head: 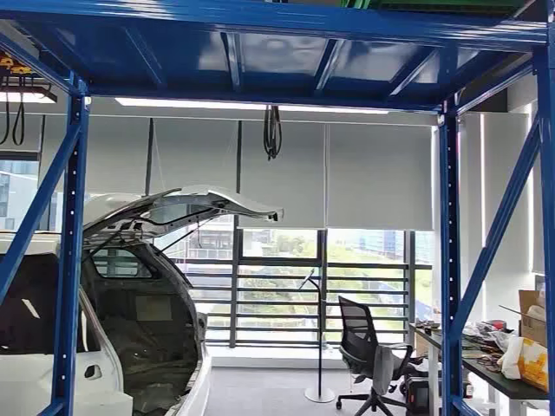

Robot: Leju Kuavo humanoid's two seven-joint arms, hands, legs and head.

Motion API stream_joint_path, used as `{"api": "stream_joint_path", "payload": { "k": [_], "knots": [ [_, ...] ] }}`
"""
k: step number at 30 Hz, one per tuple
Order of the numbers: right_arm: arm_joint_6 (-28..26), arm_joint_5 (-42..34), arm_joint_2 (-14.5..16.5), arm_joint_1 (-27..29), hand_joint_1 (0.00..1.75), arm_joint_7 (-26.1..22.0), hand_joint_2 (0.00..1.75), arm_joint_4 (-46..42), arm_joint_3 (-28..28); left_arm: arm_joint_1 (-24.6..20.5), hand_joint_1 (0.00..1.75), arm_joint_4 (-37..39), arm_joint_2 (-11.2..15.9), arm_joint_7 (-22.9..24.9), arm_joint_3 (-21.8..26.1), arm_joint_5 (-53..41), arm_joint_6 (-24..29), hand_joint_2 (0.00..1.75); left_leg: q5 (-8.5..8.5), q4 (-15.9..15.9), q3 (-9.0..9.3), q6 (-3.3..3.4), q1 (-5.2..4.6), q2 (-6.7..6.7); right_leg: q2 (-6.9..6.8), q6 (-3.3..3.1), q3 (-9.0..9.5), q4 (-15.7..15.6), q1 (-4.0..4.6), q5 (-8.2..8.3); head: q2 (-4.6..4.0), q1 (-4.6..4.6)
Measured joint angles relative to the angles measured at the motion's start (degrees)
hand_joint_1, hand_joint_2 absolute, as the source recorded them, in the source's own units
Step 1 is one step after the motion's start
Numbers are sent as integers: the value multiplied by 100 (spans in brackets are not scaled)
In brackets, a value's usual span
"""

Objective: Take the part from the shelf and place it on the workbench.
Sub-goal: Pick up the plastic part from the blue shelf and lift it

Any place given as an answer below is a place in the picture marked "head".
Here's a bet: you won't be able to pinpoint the blue metal shelf rack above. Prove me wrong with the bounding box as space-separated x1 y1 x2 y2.
0 0 555 416

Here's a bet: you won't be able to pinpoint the grey roller blind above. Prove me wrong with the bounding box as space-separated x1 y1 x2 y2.
327 123 435 232
85 114 327 231

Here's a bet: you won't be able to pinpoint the grey window railing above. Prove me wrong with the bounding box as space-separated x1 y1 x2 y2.
171 258 433 348

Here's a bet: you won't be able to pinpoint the long ceiling light panel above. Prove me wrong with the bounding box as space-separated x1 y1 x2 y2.
115 97 390 114

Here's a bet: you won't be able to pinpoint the black mesh office chair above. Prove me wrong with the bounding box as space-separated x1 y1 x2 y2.
336 296 415 416

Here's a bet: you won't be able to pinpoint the black floor stand round base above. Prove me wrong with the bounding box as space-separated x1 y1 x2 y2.
298 268 336 404

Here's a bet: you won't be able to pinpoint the grey hanging cloth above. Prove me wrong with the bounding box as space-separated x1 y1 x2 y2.
371 345 396 399

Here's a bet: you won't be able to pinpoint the black equipment case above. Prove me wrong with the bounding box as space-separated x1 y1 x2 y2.
405 375 474 416

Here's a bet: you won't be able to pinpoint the open cardboard box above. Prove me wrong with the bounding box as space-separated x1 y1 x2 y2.
498 289 547 348

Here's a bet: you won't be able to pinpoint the dark-topped desk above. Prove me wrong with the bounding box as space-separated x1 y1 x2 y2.
408 322 550 416

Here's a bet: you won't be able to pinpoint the yellow hoist trolley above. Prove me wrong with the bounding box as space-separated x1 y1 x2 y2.
0 54 33 75

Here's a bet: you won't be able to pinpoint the white and yellow plastic bag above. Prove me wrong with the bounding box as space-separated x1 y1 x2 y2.
498 335 549 394

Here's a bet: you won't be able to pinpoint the white car with open tailgate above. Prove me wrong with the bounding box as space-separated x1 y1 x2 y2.
0 185 285 416

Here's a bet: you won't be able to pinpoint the black hanging cable loop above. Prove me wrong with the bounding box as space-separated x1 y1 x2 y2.
263 105 283 161

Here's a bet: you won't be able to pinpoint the pile of coloured cables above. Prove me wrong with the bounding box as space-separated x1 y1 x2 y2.
461 321 506 374

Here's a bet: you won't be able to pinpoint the black hanging straps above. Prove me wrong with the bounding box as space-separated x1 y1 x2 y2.
0 75 26 147

